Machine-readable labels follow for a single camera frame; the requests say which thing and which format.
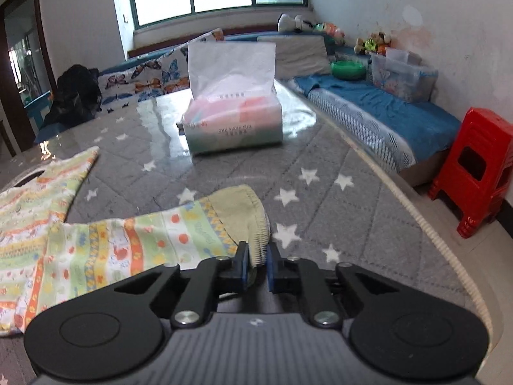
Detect blue towel blanket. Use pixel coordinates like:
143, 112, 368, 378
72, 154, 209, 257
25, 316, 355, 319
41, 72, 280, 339
294, 73, 462, 161

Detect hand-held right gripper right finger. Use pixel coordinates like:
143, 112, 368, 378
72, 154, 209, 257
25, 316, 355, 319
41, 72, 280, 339
265, 242, 405, 328

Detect patterned pastel child's garment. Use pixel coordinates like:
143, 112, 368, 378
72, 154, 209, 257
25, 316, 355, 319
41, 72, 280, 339
0, 145, 274, 338

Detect red plastic stool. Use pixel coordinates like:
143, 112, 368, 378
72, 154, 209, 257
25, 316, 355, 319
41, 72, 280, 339
427, 107, 513, 240

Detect butterfly print cushion cover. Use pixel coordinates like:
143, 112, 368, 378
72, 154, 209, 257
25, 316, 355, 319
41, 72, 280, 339
98, 28, 225, 107

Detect grey cushion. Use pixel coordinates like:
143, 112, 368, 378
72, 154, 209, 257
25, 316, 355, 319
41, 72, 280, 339
256, 34, 328, 81

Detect pink and green plush toy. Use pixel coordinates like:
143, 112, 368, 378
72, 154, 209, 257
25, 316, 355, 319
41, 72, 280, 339
313, 22, 346, 45

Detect black backpack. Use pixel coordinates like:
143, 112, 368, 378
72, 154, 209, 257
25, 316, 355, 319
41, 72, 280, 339
42, 64, 103, 129

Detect dark wooden door frame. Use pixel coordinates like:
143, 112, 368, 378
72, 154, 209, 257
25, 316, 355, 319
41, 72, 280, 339
0, 0, 57, 158

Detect green plastic basin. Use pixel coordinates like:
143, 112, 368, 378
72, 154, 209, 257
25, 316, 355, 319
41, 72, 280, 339
330, 60, 368, 81

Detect grey star tablecloth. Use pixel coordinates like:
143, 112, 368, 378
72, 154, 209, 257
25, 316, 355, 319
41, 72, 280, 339
0, 80, 494, 385

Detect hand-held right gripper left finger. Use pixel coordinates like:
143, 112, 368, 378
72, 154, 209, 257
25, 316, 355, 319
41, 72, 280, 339
113, 242, 250, 328

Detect soft tissue pack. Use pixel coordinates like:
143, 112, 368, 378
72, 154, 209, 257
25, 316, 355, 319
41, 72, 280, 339
178, 41, 285, 155

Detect panda plush toy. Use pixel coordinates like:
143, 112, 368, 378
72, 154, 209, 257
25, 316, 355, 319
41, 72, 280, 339
277, 13, 315, 32

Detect clear plastic storage box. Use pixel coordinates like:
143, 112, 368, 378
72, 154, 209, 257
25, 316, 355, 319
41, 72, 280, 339
371, 48, 439, 103

